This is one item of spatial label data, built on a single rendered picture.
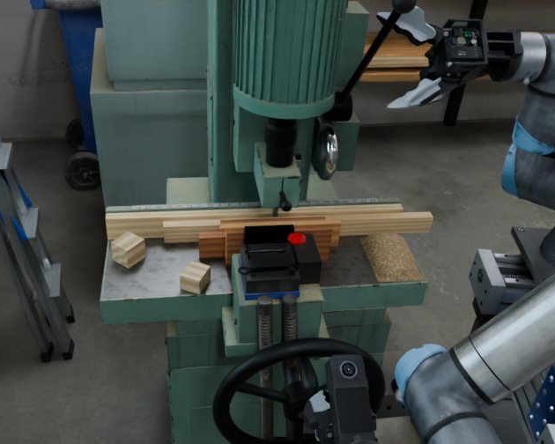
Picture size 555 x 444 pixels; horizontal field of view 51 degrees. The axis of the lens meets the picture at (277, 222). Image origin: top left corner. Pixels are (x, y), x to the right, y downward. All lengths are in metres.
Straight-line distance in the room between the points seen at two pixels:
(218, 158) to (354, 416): 0.71
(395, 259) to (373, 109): 2.73
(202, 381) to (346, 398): 0.52
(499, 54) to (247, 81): 0.39
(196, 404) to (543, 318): 0.79
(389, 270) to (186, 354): 0.42
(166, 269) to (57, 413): 1.05
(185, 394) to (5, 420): 0.96
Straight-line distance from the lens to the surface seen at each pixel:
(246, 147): 1.16
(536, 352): 0.68
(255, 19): 0.92
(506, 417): 1.91
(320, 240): 1.09
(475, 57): 0.91
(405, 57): 3.21
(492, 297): 1.41
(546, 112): 1.04
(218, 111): 1.23
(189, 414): 1.29
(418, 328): 2.37
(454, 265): 2.73
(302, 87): 0.94
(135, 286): 1.07
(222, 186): 1.31
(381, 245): 1.14
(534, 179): 1.36
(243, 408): 1.28
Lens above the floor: 1.60
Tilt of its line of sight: 35 degrees down
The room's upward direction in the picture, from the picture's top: 4 degrees clockwise
